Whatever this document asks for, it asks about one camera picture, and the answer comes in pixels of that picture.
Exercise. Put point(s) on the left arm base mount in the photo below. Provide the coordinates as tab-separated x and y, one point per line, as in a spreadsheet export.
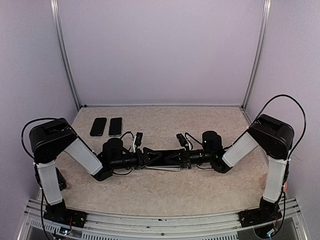
59	213

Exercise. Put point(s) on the aluminium frame post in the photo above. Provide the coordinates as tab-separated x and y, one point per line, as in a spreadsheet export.
63	52
258	53

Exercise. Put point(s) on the black phone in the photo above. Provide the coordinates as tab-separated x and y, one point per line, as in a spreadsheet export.
161	161
98	127
115	127

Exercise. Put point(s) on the front aluminium rail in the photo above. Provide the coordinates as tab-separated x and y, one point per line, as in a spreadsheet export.
108	226

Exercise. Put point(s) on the right aluminium frame post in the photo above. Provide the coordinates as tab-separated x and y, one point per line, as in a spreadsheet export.
258	53

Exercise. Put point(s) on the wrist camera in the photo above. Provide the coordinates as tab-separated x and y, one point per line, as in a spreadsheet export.
137	141
184	142

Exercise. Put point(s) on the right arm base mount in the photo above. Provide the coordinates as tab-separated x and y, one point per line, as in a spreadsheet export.
260	215

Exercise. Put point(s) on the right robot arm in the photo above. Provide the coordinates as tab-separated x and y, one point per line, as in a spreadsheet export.
273	136

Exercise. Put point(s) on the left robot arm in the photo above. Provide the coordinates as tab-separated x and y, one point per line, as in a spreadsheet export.
55	140

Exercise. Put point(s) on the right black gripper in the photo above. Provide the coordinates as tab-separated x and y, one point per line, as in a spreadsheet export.
184	158

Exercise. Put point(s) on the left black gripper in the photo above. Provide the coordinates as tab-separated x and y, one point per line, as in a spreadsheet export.
143	159

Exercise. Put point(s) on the red white patterned bowl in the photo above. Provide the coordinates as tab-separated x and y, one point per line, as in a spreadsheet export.
285	185

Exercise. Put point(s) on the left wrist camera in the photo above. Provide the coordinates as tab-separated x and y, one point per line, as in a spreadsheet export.
137	141

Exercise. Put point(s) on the left aluminium frame post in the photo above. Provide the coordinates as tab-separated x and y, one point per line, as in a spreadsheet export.
63	52

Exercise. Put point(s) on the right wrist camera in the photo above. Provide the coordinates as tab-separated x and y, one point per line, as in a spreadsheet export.
184	142

